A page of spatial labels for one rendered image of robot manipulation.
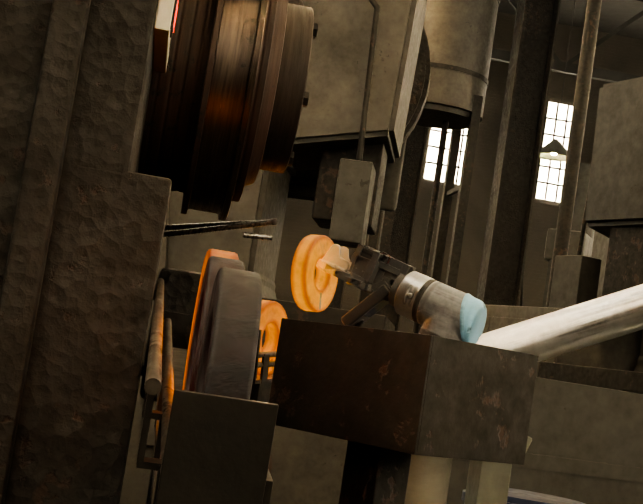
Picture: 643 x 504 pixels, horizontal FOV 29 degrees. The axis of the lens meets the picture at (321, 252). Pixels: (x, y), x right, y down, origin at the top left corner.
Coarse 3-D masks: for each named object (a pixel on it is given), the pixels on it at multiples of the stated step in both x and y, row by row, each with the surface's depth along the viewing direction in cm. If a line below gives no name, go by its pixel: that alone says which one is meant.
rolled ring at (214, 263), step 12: (216, 264) 112; (228, 264) 113; (240, 264) 114; (204, 276) 118; (204, 288) 113; (204, 300) 109; (204, 312) 108; (204, 324) 107; (192, 348) 122; (192, 360) 122; (192, 372) 109; (192, 384) 107
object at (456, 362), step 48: (288, 336) 161; (336, 336) 155; (384, 336) 149; (432, 336) 144; (288, 384) 160; (336, 384) 153; (384, 384) 148; (432, 384) 144; (480, 384) 150; (528, 384) 156; (336, 432) 152; (384, 432) 146; (432, 432) 144; (480, 432) 150; (384, 480) 157
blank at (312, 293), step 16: (304, 240) 250; (320, 240) 251; (304, 256) 247; (320, 256) 251; (304, 272) 246; (320, 272) 257; (304, 288) 247; (320, 288) 254; (304, 304) 249; (320, 304) 253
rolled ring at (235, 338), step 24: (216, 288) 96; (240, 288) 93; (216, 312) 91; (240, 312) 91; (216, 336) 89; (240, 336) 90; (216, 360) 89; (240, 360) 89; (216, 384) 88; (240, 384) 89
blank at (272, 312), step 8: (264, 304) 253; (272, 304) 255; (280, 304) 259; (264, 312) 253; (272, 312) 256; (280, 312) 259; (264, 320) 253; (272, 320) 256; (280, 320) 259; (264, 328) 253; (272, 328) 259; (272, 336) 260; (264, 344) 260; (272, 344) 259; (272, 360) 258; (272, 368) 258
